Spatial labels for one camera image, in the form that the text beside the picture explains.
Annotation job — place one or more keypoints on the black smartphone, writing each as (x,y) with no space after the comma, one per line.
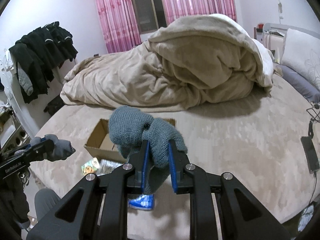
(311,155)

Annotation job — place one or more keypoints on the brown cardboard box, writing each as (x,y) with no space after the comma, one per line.
(100,145)

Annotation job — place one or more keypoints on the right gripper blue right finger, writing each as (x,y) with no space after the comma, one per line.
(177,162)

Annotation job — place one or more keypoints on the beige fleece blanket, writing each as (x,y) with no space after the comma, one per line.
(195,59)

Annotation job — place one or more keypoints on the pink floral curtain left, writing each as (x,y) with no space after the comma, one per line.
(118,24)

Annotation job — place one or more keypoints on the black clothes on rack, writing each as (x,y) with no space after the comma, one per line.
(36,56)

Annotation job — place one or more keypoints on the blue foil packet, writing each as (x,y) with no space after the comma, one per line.
(143,202)

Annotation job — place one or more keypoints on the grey-blue pillow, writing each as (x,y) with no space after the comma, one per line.
(299,83)

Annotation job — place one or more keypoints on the grey-blue knitted gloves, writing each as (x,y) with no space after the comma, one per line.
(156,131)

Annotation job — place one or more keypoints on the dark window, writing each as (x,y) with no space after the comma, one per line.
(150,15)

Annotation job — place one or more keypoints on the white headboard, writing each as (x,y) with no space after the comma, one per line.
(274,37)

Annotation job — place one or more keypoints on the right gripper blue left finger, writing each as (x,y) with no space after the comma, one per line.
(140,163)

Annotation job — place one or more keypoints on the colourful snack packet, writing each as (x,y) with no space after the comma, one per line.
(92,166)

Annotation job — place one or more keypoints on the grey item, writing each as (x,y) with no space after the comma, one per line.
(61,151)

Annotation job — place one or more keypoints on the white embroidered pillow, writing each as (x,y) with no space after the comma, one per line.
(301,54)

